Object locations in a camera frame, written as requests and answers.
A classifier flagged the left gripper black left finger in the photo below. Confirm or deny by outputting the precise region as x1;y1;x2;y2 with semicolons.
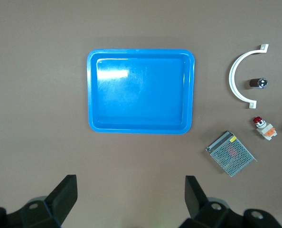
22;174;78;228

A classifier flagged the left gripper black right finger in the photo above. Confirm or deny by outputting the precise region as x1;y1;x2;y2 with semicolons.
185;175;243;228

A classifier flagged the small black knob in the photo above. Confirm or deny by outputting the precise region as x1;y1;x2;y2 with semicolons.
249;77;269;90

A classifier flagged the metal mesh power supply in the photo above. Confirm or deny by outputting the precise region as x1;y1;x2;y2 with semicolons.
205;130;258;178

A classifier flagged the red button orange white body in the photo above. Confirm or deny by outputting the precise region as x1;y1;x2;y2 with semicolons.
253;116;278;142

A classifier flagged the blue plastic tray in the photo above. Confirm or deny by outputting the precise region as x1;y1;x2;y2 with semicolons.
87;48;196;135

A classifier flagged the large white curved bracket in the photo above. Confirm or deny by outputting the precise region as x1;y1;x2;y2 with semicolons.
228;44;269;110

